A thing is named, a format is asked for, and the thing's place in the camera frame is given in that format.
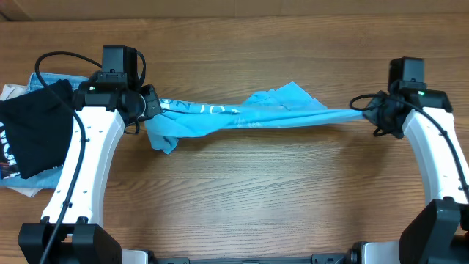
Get light blue printed t-shirt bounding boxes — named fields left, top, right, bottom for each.
left=144, top=82, right=363, bottom=154

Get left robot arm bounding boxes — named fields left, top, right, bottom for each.
left=18, top=73, right=161, bottom=263

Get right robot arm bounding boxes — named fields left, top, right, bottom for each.
left=347, top=81, right=468, bottom=264

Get folded black garment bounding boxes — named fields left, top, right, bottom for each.
left=1, top=80, right=73, bottom=179

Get folded blue jeans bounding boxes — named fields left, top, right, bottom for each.
left=1, top=73, right=88, bottom=189

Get folded beige garment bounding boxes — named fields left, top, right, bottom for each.
left=1, top=84, right=40, bottom=197

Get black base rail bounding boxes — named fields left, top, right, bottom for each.
left=149, top=253, right=350, bottom=264

